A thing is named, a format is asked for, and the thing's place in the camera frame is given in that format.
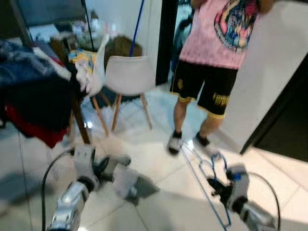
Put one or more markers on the red cloth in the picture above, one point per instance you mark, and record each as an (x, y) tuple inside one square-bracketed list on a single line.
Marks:
[(36, 130)]

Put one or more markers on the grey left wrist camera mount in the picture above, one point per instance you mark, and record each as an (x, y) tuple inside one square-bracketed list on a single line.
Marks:
[(84, 161)]

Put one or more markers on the blue pole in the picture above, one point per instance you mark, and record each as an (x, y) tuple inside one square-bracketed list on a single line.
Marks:
[(136, 29)]

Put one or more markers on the dark screen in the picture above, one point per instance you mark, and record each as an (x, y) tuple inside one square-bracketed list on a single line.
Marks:
[(50, 10)]

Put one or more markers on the black cabinet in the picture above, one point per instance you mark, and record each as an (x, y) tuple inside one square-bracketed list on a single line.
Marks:
[(284, 120)]

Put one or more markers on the person in pink shirt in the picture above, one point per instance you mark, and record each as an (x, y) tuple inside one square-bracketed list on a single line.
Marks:
[(211, 43)]

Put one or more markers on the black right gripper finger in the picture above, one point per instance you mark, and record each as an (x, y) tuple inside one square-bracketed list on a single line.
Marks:
[(214, 183)]

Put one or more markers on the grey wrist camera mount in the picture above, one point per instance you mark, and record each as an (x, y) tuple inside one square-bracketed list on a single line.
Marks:
[(238, 183), (84, 161)]

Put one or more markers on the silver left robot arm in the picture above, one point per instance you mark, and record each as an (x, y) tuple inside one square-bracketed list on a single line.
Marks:
[(67, 211)]

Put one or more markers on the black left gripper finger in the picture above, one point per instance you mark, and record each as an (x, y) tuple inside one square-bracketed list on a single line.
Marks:
[(127, 183), (119, 160)]

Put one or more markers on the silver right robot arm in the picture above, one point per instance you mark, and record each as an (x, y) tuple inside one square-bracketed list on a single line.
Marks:
[(255, 216)]

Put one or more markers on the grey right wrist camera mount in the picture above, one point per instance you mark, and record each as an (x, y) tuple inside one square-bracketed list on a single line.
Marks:
[(238, 183)]

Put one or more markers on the blue plastic hanger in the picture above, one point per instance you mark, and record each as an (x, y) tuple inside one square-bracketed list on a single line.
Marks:
[(204, 190)]

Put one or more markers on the dark wooden table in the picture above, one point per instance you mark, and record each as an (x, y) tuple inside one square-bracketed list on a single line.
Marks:
[(38, 98)]

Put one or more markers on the brown box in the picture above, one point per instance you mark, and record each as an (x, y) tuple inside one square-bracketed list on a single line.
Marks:
[(122, 45)]

